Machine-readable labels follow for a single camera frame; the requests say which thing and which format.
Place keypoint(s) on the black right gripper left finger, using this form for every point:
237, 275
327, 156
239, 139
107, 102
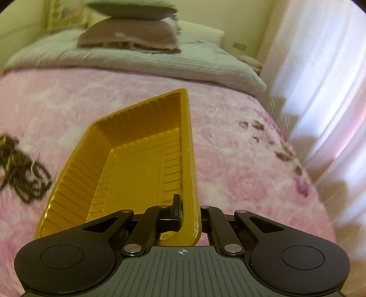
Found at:
148, 226

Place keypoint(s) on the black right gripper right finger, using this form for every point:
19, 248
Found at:
220, 233

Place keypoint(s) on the yellow plastic tray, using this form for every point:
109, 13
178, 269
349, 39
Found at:
135, 158

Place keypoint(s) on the pink floral fleece blanket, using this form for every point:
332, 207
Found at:
242, 159

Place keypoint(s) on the beige bundle beside bed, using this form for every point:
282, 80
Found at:
252, 63

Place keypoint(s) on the grey ribbed quilt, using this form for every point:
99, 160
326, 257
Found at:
198, 60

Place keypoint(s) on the white sheer curtain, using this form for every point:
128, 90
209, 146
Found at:
314, 67

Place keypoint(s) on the mauve pillow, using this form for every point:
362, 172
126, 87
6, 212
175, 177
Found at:
149, 36

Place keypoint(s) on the white pillow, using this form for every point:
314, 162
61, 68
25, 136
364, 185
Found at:
209, 34

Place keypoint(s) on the grey-green top pillow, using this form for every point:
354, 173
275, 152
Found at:
146, 10

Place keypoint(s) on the floral cushion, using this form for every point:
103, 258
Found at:
58, 15

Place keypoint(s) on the wall power outlet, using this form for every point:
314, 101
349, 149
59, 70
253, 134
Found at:
239, 46

